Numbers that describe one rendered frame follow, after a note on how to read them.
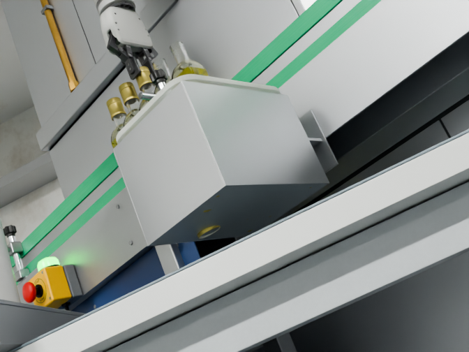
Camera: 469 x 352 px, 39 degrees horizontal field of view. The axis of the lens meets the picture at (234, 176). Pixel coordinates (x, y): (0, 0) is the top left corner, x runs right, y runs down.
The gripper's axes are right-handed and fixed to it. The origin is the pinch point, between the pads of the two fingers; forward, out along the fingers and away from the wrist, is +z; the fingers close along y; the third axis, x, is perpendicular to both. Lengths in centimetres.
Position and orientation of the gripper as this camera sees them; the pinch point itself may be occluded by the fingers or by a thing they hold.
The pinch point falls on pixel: (140, 70)
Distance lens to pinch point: 146.0
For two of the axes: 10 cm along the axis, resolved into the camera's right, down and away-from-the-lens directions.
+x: 6.4, -5.0, -5.8
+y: -6.7, 0.0, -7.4
